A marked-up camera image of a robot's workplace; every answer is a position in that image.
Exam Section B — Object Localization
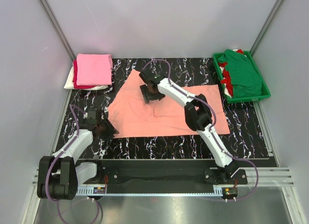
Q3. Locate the black marbled table mat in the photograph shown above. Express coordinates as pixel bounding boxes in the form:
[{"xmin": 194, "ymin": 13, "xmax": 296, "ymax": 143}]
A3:
[{"xmin": 69, "ymin": 58, "xmax": 269, "ymax": 159}]

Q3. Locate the green plastic bin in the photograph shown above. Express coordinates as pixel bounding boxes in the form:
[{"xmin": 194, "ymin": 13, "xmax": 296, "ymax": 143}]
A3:
[{"xmin": 212, "ymin": 51, "xmax": 270, "ymax": 103}]

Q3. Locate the red and white shirt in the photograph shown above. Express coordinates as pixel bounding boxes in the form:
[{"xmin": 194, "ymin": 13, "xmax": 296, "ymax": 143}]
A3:
[{"xmin": 216, "ymin": 53, "xmax": 240, "ymax": 98}]

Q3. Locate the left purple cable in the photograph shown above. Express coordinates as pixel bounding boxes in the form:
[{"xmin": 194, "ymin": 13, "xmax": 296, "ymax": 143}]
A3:
[{"xmin": 45, "ymin": 104, "xmax": 104, "ymax": 224}]

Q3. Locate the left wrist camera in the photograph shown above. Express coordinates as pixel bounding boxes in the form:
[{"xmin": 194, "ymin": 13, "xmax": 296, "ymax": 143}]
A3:
[{"xmin": 84, "ymin": 109, "xmax": 101, "ymax": 125}]

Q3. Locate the aluminium frame rail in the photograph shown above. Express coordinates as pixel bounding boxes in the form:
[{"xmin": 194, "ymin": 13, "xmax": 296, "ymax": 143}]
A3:
[{"xmin": 31, "ymin": 167, "xmax": 294, "ymax": 198}]

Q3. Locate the green t shirt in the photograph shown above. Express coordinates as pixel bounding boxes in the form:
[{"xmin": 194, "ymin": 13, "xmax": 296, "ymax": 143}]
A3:
[{"xmin": 224, "ymin": 49, "xmax": 262, "ymax": 98}]

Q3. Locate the salmon pink t shirt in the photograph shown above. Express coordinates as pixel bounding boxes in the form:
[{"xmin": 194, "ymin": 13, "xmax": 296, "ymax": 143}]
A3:
[{"xmin": 108, "ymin": 69, "xmax": 230, "ymax": 139}]

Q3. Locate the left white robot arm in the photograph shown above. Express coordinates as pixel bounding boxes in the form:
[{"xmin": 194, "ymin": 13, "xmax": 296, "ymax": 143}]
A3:
[{"xmin": 37, "ymin": 108, "xmax": 119, "ymax": 202}]

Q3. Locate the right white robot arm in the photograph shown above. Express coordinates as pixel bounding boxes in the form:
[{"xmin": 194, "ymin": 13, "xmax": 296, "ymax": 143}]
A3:
[{"xmin": 139, "ymin": 67, "xmax": 239, "ymax": 184}]

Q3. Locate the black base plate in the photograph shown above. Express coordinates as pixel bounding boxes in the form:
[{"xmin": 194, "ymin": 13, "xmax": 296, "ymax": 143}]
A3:
[{"xmin": 77, "ymin": 159, "xmax": 248, "ymax": 185}]

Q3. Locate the white folded shirt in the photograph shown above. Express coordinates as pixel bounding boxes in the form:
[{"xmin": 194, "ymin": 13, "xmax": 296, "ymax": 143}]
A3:
[{"xmin": 64, "ymin": 67, "xmax": 108, "ymax": 91}]

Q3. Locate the light pink folded shirt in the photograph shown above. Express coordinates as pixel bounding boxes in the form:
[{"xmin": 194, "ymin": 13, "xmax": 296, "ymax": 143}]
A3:
[{"xmin": 76, "ymin": 54, "xmax": 113, "ymax": 86}]

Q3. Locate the left circuit board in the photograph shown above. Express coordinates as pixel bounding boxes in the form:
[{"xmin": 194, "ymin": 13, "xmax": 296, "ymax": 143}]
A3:
[{"xmin": 93, "ymin": 187, "xmax": 106, "ymax": 194}]

